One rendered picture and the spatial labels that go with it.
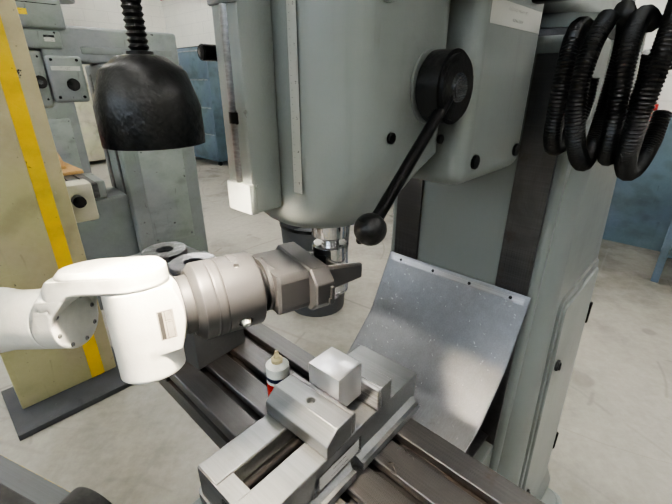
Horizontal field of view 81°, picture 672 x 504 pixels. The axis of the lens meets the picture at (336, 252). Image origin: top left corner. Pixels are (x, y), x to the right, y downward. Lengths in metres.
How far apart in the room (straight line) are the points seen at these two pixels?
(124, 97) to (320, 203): 0.19
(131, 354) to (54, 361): 1.97
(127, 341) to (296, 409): 0.26
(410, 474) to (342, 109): 0.51
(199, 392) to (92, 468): 1.33
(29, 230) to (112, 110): 1.86
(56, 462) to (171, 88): 2.00
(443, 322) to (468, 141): 0.46
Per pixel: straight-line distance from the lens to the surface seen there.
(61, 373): 2.45
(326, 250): 0.49
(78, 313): 0.51
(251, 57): 0.38
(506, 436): 1.03
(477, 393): 0.83
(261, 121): 0.39
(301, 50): 0.38
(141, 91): 0.30
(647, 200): 4.65
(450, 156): 0.50
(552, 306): 0.86
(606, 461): 2.18
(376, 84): 0.38
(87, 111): 8.81
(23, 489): 1.58
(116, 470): 2.05
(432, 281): 0.88
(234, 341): 0.89
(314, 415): 0.58
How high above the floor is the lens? 1.46
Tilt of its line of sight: 23 degrees down
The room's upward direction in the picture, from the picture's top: straight up
